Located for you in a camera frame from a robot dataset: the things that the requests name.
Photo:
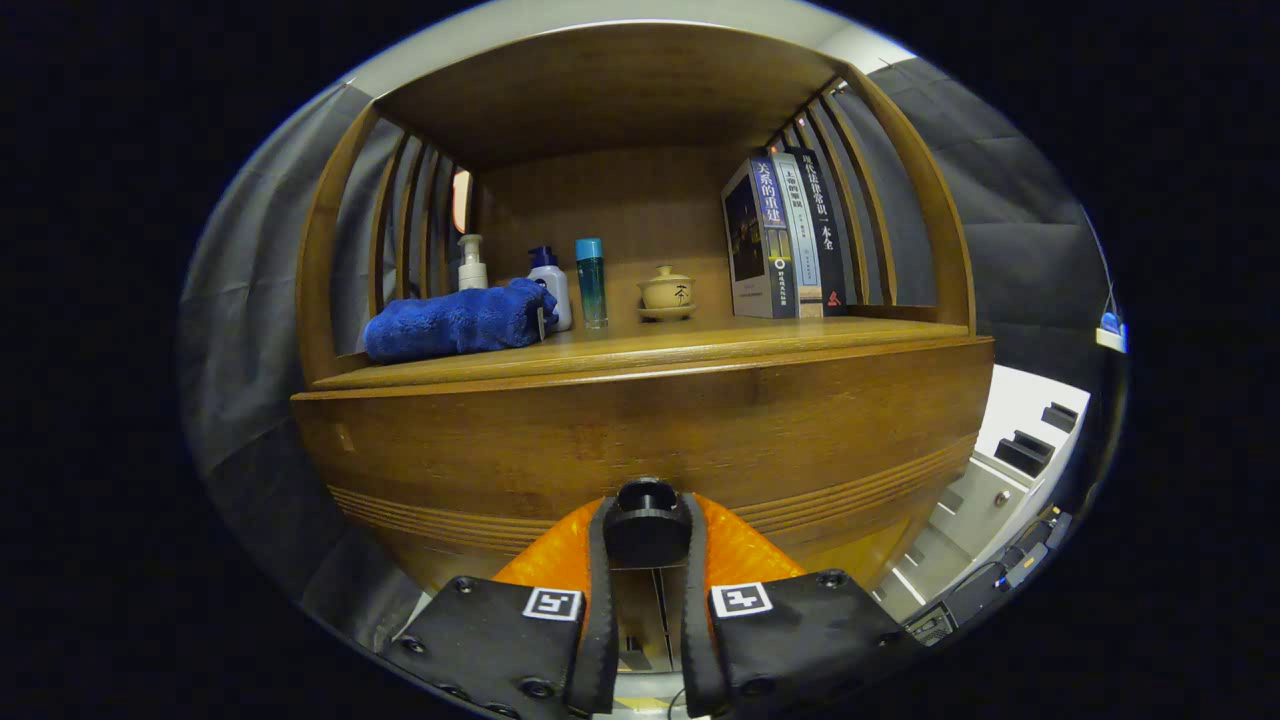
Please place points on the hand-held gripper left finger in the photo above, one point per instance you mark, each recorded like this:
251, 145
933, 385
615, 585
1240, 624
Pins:
596, 620

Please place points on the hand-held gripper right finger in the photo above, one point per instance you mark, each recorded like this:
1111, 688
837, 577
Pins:
700, 620

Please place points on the black drawer knob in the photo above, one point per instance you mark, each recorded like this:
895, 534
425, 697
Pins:
647, 525

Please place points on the wooden drawer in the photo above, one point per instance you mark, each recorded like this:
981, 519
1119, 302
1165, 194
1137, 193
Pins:
560, 440

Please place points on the wooden countertop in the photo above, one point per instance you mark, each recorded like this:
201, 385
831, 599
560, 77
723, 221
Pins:
650, 350

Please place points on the white side cabinet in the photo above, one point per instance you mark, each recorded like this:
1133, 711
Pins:
1010, 400

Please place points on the wooden cabinet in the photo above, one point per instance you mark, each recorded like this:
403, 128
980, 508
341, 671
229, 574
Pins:
600, 90

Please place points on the beige saucer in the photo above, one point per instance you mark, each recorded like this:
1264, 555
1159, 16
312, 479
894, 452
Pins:
667, 314

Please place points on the beige lidded teacup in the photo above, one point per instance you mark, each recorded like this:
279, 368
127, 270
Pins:
667, 290

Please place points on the white bottle with blue cap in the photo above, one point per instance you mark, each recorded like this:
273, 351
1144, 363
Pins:
553, 290

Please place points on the blue towel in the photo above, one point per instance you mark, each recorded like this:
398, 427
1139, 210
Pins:
450, 320

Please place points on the clear blue bottle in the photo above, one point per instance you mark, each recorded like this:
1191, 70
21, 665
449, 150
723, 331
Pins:
591, 285

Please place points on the black block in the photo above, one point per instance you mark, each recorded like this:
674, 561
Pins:
1060, 416
1022, 455

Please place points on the white pump bottle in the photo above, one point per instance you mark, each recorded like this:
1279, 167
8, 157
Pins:
472, 270

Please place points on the book with blue spine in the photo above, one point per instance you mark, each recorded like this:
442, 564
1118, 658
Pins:
750, 240

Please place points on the book with pale spine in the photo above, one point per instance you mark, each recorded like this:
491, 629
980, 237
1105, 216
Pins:
803, 240

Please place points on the book with black spine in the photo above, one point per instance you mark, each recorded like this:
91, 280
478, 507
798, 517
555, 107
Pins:
825, 230

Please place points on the red rimmed white object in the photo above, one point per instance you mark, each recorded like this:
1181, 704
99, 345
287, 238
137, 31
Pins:
461, 200

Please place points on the small blue white object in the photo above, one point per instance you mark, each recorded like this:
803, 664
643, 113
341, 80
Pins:
1112, 330

